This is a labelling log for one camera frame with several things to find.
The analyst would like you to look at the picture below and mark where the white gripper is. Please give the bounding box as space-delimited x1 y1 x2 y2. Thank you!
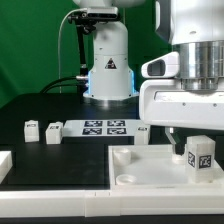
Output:
139 79 224 155

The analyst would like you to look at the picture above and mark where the white square tabletop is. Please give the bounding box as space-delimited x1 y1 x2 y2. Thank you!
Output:
108 145 224 193

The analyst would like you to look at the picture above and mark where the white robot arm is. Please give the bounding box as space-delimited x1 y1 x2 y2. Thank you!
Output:
73 0 224 130

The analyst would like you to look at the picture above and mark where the white obstacle fence front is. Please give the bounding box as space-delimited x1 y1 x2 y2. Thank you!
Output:
0 189 224 218

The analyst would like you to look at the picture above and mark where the white fence left piece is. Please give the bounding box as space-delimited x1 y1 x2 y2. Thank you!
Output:
0 151 13 184

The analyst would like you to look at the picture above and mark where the white marker base plate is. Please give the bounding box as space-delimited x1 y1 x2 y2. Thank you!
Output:
63 119 145 137

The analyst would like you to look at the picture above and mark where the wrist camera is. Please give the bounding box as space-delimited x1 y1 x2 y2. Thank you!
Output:
141 51 180 79

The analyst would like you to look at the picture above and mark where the black cable bundle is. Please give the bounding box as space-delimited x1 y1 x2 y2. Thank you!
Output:
39 75 90 94

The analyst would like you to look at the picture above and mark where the grey cable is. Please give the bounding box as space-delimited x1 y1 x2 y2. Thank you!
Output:
57 8 83 94

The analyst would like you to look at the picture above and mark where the black camera on stand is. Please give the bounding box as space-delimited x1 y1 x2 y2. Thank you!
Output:
68 7 120 76

